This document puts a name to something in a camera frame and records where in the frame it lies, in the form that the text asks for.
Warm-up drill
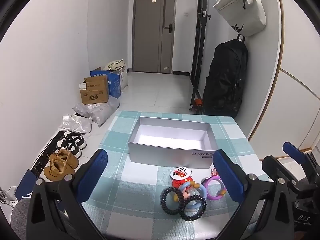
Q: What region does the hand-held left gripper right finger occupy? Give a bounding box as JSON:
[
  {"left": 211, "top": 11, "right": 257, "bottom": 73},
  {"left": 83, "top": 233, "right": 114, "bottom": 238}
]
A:
[{"left": 212, "top": 149, "right": 295, "bottom": 240}]

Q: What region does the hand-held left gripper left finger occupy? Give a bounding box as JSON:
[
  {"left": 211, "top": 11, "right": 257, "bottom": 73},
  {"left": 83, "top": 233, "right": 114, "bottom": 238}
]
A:
[{"left": 26, "top": 149, "right": 108, "bottom": 240}]

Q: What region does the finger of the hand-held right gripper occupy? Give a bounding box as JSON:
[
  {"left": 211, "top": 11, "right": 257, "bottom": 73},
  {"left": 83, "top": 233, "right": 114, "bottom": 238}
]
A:
[
  {"left": 262, "top": 156, "right": 300, "bottom": 194},
  {"left": 282, "top": 142, "right": 320, "bottom": 174}
]

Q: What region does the purple ring bracelet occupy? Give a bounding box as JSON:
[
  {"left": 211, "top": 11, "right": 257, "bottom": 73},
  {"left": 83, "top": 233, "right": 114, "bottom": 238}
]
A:
[{"left": 201, "top": 176, "right": 227, "bottom": 201}]

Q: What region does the light blue ring bracelet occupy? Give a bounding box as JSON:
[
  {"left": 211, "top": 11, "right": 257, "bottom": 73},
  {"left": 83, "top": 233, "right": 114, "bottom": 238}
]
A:
[{"left": 179, "top": 181, "right": 207, "bottom": 209}]

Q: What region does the small cartoon doll charm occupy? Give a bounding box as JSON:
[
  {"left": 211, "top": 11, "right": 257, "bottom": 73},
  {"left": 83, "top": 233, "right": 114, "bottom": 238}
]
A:
[{"left": 181, "top": 186, "right": 198, "bottom": 200}]

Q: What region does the white red round badge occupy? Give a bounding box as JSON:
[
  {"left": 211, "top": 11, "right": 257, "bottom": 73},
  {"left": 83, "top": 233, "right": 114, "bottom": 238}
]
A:
[{"left": 170, "top": 166, "right": 190, "bottom": 180}]

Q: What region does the black spiral hair tie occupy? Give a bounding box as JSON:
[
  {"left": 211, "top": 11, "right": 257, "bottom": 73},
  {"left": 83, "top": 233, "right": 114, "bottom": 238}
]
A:
[
  {"left": 179, "top": 195, "right": 207, "bottom": 222},
  {"left": 160, "top": 187, "right": 186, "bottom": 215}
]

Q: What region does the grey cardboard box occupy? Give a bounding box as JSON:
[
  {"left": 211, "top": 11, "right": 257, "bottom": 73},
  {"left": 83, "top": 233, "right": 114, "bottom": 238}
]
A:
[{"left": 128, "top": 116, "right": 217, "bottom": 169}]

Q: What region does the tan boot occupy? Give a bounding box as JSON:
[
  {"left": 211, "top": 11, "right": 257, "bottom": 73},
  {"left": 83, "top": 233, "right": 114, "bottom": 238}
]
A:
[
  {"left": 49, "top": 149, "right": 80, "bottom": 169},
  {"left": 43, "top": 159, "right": 76, "bottom": 182}
]

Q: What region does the black white sneaker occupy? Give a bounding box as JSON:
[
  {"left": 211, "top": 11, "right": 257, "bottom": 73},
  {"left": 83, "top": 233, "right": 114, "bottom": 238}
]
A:
[
  {"left": 64, "top": 131, "right": 87, "bottom": 150},
  {"left": 56, "top": 140, "right": 82, "bottom": 159}
]

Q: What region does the teal checked tablecloth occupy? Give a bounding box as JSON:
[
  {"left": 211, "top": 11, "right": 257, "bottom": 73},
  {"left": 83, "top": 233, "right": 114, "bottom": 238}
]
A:
[{"left": 80, "top": 110, "right": 269, "bottom": 240}]

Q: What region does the small white plastic mail bag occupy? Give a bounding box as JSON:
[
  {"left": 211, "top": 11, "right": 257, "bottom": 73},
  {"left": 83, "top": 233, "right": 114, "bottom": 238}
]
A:
[{"left": 60, "top": 114, "right": 93, "bottom": 134}]

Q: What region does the large grey plastic mail bag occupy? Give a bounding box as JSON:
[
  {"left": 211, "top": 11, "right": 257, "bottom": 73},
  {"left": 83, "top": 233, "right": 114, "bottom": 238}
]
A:
[{"left": 73, "top": 96, "right": 120, "bottom": 127}]

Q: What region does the dark blue paper bag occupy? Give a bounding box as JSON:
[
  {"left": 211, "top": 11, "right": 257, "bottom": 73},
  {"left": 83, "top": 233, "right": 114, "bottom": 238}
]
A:
[{"left": 14, "top": 169, "right": 38, "bottom": 202}]

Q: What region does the brown cardboard box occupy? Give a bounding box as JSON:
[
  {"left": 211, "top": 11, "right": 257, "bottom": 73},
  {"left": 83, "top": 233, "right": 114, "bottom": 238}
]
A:
[{"left": 79, "top": 76, "right": 110, "bottom": 105}]

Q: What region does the grey fabric chair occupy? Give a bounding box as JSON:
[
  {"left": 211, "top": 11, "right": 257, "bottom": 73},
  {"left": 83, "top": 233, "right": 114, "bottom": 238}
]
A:
[{"left": 10, "top": 198, "right": 75, "bottom": 240}]

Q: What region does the tall blue cardboard box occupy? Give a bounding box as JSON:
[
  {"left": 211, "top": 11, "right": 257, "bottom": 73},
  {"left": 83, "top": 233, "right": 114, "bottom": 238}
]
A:
[{"left": 108, "top": 71, "right": 122, "bottom": 98}]

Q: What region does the black backpack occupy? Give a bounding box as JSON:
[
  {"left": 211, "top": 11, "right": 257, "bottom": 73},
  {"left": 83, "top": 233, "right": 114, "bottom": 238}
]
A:
[{"left": 202, "top": 36, "right": 249, "bottom": 118}]

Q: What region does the white wardrobe with gold trim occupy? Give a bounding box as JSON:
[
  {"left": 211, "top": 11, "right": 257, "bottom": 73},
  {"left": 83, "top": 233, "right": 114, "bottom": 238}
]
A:
[{"left": 246, "top": 0, "right": 320, "bottom": 160}]

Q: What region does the white sack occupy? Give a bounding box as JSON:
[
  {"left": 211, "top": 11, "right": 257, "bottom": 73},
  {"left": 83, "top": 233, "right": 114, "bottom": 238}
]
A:
[{"left": 120, "top": 67, "right": 129, "bottom": 92}]

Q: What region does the flat blue cardboard box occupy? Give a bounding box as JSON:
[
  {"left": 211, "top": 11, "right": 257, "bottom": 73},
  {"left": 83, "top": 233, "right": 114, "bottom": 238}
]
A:
[{"left": 90, "top": 67, "right": 110, "bottom": 78}]

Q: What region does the beige tote bag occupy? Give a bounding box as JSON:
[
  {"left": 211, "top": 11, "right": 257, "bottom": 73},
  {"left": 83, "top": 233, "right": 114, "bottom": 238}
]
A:
[{"left": 104, "top": 59, "right": 125, "bottom": 72}]

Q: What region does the white canvas bag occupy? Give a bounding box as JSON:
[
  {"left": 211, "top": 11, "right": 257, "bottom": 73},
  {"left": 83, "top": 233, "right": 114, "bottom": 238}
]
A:
[{"left": 213, "top": 0, "right": 266, "bottom": 37}]

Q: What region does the grey door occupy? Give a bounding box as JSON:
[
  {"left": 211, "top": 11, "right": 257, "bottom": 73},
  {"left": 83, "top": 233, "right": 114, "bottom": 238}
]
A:
[{"left": 132, "top": 0, "right": 177, "bottom": 74}]

